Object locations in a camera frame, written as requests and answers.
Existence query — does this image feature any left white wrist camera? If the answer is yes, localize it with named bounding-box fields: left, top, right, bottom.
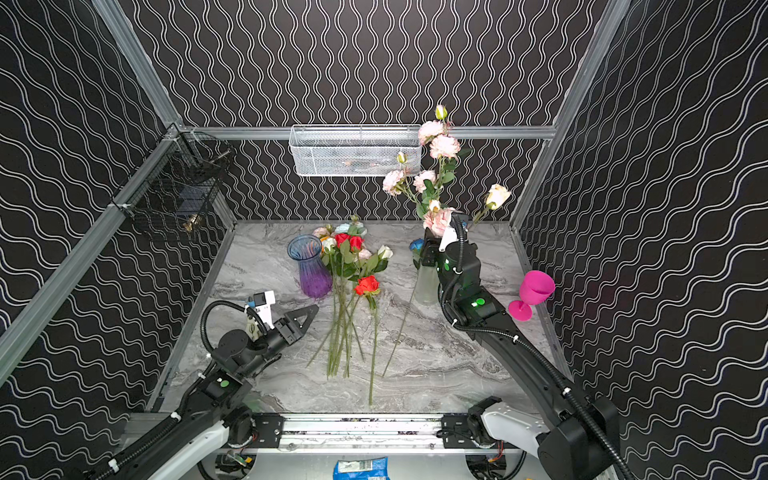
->
left=245, top=290, right=276, bottom=340

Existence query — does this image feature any blue rose flower stem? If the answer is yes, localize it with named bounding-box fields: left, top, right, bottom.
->
left=409, top=238, right=424, bottom=269

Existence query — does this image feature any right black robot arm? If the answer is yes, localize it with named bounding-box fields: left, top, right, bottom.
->
left=421, top=213, right=634, bottom=479

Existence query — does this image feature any cream rose flower stem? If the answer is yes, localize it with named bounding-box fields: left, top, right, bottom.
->
left=469, top=184, right=512, bottom=228

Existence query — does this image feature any black wire basket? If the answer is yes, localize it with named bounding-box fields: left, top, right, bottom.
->
left=121, top=132, right=235, bottom=244

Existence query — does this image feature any red roses bunch stem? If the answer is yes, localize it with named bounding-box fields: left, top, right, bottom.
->
left=313, top=216, right=393, bottom=377

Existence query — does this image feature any red rose lower stem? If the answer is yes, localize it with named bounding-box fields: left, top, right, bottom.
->
left=355, top=275, right=381, bottom=407

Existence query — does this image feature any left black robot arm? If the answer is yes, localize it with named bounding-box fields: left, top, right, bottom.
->
left=67, top=300, right=319, bottom=479

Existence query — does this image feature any pink peony flower stem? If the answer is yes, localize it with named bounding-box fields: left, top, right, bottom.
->
left=413, top=104, right=467, bottom=217

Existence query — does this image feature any white wire mesh basket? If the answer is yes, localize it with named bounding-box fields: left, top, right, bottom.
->
left=289, top=124, right=424, bottom=177

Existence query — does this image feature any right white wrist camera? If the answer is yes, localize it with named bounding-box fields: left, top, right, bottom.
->
left=439, top=226, right=458, bottom=252

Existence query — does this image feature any magenta plastic goblet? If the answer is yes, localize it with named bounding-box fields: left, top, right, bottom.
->
left=508, top=270, right=556, bottom=321

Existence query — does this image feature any pink double flower stem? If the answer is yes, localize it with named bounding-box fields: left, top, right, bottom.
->
left=382, top=151, right=446, bottom=220

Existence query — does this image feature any blue snack packet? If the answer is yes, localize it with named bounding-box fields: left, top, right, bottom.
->
left=333, top=457, right=389, bottom=480

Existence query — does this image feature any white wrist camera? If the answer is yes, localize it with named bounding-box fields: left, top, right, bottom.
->
left=245, top=290, right=276, bottom=340
left=439, top=226, right=458, bottom=252

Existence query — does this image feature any frosted clear glass vase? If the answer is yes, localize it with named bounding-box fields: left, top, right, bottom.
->
left=414, top=265, right=440, bottom=306

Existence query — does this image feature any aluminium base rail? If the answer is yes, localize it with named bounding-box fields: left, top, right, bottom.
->
left=128, top=412, right=607, bottom=452

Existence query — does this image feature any purple blue glass vase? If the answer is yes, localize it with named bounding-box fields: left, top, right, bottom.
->
left=287, top=235, right=333, bottom=299

